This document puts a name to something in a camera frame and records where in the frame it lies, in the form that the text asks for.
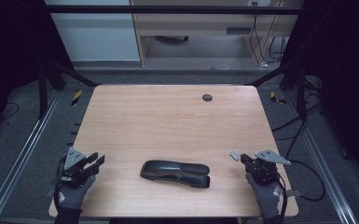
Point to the person's left hand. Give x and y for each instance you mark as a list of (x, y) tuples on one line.
[(73, 197)]

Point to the round grey table grommet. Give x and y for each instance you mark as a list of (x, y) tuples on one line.
[(207, 97)]

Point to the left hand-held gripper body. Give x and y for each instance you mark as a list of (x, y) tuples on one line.
[(74, 161)]

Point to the black frame strut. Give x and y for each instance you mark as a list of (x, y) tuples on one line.
[(42, 93), (301, 93)]

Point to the black horizontal frame bar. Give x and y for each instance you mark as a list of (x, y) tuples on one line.
[(168, 9)]

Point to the aluminium floor rail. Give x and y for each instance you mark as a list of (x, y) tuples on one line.
[(21, 155), (323, 168)]

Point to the white cabinet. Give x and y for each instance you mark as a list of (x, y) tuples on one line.
[(96, 37)]

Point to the silver staple strip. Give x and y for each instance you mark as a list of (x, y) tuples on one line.
[(234, 156)]

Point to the grey tape piece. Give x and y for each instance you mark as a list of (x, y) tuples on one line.
[(49, 192), (293, 193)]

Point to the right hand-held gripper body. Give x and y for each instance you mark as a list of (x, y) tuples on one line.
[(265, 171)]

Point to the black curtain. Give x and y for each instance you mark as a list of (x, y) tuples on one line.
[(9, 46), (345, 62)]

